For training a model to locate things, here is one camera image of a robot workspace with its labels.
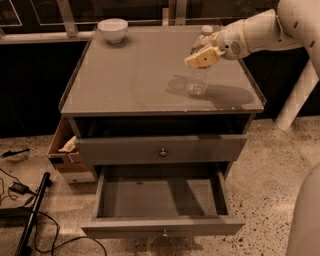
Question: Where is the white ceramic bowl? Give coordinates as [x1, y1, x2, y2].
[98, 18, 128, 43]

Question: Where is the metal window railing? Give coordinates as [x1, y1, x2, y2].
[0, 0, 320, 46]

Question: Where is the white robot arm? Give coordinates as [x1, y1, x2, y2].
[185, 0, 320, 256]

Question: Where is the grey top drawer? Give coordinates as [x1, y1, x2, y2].
[71, 115, 247, 165]

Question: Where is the clear plastic water bottle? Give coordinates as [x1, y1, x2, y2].
[186, 25, 213, 96]

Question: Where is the grey drawer cabinet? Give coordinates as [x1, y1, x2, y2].
[60, 26, 264, 173]

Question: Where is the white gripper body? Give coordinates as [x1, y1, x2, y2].
[216, 19, 250, 60]

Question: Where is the white diagonal post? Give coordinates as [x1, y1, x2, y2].
[275, 61, 319, 131]

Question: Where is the cardboard box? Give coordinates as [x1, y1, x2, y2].
[48, 118, 95, 184]

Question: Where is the black cable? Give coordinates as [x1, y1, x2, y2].
[0, 168, 108, 256]

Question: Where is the black tool on floor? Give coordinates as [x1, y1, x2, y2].
[0, 148, 30, 158]

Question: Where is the black power adapter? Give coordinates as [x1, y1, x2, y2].
[9, 182, 29, 195]

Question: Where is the black pole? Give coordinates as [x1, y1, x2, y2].
[15, 172, 52, 256]

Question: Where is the grey open middle drawer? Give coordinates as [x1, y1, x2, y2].
[82, 163, 245, 239]

